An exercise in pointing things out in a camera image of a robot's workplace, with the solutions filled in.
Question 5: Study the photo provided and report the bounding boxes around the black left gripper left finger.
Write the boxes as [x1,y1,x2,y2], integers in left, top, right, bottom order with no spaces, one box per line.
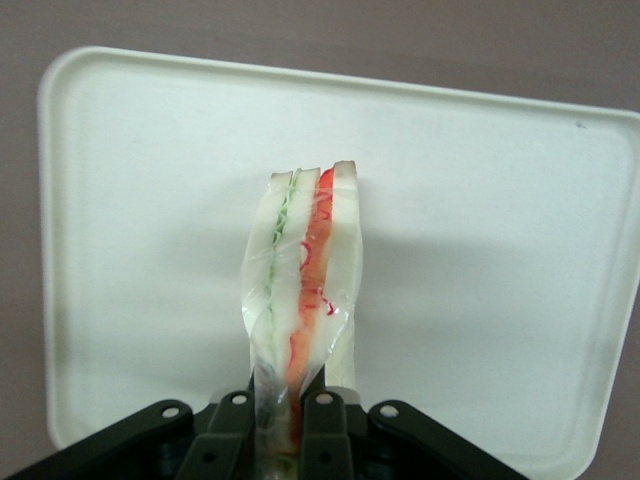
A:
[0,389,257,480]

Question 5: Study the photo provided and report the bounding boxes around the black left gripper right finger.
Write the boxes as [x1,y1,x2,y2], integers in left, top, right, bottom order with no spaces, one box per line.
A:
[298,388,524,480]

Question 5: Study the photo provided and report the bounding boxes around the triangle sandwich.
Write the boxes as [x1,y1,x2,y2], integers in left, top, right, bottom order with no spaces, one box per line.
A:
[238,159,365,480]

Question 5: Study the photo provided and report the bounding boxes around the cream plastic tray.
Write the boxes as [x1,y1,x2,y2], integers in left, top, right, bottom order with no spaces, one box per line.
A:
[36,45,640,480]

